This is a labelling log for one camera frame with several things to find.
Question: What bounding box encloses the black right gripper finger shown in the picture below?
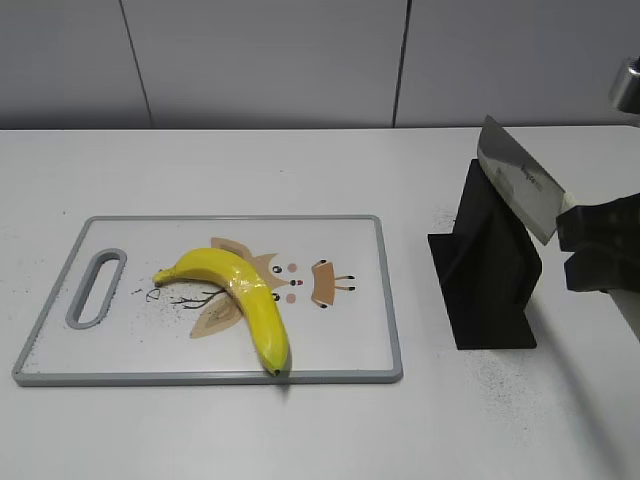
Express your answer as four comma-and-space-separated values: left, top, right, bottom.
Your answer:
564, 244, 639, 293

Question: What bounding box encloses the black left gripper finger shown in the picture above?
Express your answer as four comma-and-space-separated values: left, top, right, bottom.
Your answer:
556, 194, 639, 253

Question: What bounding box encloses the white-handled kitchen knife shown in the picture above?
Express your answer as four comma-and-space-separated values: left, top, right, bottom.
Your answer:
477, 116, 576, 245

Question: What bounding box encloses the yellow plastic banana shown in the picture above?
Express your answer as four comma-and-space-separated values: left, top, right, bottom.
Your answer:
152, 247, 289, 376

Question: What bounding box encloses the black knife stand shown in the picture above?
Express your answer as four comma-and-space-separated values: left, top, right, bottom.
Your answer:
427, 159, 542, 350

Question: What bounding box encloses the white grey-rimmed cutting board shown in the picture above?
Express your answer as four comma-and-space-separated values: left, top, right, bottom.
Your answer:
12, 214, 403, 386

